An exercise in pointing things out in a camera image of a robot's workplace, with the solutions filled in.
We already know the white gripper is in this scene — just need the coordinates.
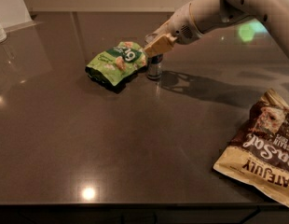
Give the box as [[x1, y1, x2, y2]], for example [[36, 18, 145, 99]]
[[144, 3, 202, 58]]

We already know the silver blue redbull can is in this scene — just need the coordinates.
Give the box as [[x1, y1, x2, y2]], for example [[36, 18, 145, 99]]
[[146, 54, 163, 80]]

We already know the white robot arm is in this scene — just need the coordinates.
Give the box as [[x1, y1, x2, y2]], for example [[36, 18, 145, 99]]
[[144, 0, 289, 59]]

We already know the green snack bag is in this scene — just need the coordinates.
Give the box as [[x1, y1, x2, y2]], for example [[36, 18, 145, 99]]
[[85, 41, 147, 87]]

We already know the brown cream chip bag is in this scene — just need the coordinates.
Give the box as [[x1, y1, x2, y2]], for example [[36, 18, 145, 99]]
[[213, 89, 289, 208]]

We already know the white board leaning on wall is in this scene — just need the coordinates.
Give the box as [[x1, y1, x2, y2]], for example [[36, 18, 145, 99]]
[[0, 0, 34, 30]]

